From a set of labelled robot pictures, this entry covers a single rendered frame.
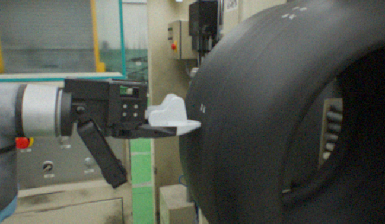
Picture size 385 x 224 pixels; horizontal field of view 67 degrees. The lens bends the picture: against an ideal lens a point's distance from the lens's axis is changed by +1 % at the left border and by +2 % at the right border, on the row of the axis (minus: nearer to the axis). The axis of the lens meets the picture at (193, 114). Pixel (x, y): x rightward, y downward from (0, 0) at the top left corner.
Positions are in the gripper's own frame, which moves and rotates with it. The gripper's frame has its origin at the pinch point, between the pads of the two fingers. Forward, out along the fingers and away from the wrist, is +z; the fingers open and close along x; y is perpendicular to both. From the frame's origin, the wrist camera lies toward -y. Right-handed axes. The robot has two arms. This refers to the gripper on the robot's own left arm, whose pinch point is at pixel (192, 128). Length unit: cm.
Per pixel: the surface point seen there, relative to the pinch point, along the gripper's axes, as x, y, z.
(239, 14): 26.6, 23.8, 18.6
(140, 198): 209, -121, 26
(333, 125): 34, -6, 63
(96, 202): 55, -42, -15
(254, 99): -9.9, 6.7, 5.2
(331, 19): -10.3, 18.6, 15.2
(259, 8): 24.8, 25.8, 23.1
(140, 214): 181, -122, 22
